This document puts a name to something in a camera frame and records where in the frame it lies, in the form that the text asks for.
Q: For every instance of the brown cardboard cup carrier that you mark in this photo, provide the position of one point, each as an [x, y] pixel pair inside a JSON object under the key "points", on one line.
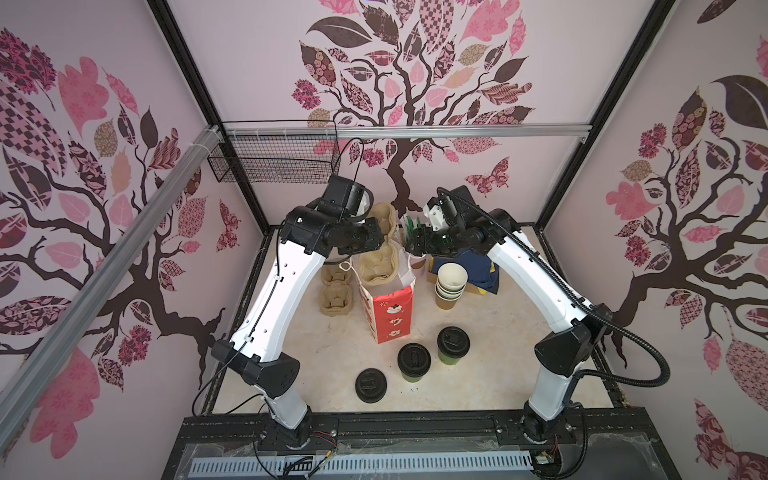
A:
{"points": [[380, 267], [336, 295]]}

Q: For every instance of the black coffee cup lid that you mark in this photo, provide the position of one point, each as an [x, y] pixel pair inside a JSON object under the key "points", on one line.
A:
{"points": [[414, 360], [453, 341], [371, 385]]}

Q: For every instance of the blue napkin stack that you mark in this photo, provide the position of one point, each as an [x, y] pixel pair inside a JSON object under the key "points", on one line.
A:
{"points": [[482, 272]]}

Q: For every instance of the red white paper gift bag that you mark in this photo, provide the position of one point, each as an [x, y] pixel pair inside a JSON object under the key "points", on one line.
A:
{"points": [[388, 307]]}

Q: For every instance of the white slotted cable duct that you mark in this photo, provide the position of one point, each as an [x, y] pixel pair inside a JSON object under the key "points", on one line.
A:
{"points": [[358, 465]]}

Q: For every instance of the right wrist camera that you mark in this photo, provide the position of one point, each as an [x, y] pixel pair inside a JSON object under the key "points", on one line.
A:
{"points": [[436, 218]]}

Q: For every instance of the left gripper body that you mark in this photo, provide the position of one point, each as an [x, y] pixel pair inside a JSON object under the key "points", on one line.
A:
{"points": [[358, 236]]}

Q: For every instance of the green paper coffee cup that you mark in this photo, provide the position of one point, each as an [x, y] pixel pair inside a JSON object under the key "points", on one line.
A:
{"points": [[448, 360], [412, 378]]}

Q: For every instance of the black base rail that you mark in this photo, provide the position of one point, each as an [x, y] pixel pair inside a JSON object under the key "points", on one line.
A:
{"points": [[583, 443]]}

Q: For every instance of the aluminium bar left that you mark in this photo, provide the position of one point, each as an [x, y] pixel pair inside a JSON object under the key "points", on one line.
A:
{"points": [[34, 376]]}

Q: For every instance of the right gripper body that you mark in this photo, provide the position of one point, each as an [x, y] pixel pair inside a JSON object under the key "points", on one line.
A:
{"points": [[444, 241]]}

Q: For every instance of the aluminium crossbar back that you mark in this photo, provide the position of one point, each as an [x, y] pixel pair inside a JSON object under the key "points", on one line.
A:
{"points": [[407, 132]]}

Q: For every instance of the black wire basket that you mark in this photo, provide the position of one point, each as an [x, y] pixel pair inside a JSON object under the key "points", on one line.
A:
{"points": [[277, 152]]}

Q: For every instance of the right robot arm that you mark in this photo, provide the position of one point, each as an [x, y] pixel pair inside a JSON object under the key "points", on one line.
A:
{"points": [[562, 353]]}

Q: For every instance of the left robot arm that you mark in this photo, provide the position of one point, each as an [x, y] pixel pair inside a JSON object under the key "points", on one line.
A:
{"points": [[255, 350]]}

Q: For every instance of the pink cup of straws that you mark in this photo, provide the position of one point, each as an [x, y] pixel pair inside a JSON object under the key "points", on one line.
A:
{"points": [[414, 235]]}

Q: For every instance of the stack of green paper cups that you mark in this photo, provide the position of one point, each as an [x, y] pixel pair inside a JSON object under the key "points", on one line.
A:
{"points": [[450, 284]]}

